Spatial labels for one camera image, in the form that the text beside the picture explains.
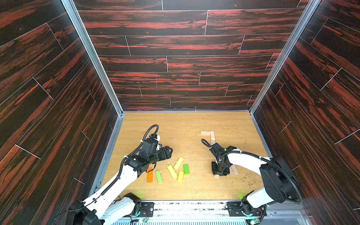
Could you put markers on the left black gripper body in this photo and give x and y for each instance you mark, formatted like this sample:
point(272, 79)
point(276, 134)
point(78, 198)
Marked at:
point(158, 155)

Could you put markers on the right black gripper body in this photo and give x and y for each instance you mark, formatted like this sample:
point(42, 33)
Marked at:
point(219, 168)

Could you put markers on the natural wood block crosswise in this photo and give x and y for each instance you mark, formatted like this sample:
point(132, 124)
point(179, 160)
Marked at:
point(205, 133)

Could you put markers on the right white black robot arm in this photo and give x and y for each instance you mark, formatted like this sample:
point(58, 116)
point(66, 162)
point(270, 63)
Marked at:
point(279, 182)

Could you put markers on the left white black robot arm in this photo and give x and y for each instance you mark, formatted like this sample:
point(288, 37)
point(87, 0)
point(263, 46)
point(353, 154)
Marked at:
point(101, 208)

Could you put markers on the lower orange block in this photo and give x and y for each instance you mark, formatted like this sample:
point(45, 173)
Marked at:
point(150, 175)

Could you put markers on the upper yellow block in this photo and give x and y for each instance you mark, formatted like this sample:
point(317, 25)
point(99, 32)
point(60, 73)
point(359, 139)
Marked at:
point(178, 163)

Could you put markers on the long light green block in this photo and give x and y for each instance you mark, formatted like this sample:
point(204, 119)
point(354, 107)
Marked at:
point(159, 177)

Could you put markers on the short green block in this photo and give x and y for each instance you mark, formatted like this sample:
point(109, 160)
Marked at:
point(186, 169)

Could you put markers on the left yellow block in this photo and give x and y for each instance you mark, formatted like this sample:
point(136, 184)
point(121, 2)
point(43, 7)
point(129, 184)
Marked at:
point(172, 172)

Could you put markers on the small yellow block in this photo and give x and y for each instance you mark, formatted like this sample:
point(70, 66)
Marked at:
point(180, 176)

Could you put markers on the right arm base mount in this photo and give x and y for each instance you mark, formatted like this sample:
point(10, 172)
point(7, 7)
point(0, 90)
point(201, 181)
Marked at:
point(244, 209)

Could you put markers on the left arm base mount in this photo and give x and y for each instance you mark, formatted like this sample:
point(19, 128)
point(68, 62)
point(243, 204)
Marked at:
point(141, 209)

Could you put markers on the aluminium front rail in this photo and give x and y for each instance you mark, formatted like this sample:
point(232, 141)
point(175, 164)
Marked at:
point(207, 212)

